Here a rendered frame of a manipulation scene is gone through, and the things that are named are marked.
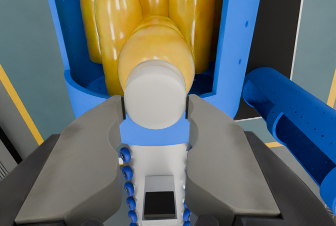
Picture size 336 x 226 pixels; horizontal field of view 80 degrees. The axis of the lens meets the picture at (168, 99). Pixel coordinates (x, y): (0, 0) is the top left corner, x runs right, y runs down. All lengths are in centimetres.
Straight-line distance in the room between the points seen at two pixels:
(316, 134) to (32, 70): 173
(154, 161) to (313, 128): 64
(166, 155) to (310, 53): 143
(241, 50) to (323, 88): 180
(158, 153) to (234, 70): 48
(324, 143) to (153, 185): 63
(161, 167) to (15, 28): 136
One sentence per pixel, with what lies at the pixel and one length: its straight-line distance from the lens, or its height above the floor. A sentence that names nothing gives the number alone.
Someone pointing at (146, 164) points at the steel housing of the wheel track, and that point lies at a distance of 71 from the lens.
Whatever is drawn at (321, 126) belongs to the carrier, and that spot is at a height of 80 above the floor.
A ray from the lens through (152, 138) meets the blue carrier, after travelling 24.
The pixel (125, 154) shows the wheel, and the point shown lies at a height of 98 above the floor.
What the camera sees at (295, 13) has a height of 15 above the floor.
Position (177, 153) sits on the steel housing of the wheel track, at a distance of 68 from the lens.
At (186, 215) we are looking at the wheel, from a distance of 85.
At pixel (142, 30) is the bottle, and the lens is 17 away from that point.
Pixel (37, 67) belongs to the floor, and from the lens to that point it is 174.
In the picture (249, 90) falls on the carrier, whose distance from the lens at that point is 154.
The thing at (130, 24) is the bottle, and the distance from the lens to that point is 30.
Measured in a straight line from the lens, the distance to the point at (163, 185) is 72.
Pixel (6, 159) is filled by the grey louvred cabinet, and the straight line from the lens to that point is 215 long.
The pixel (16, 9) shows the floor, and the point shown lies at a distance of 169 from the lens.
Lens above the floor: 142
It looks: 62 degrees down
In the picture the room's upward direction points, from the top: 175 degrees clockwise
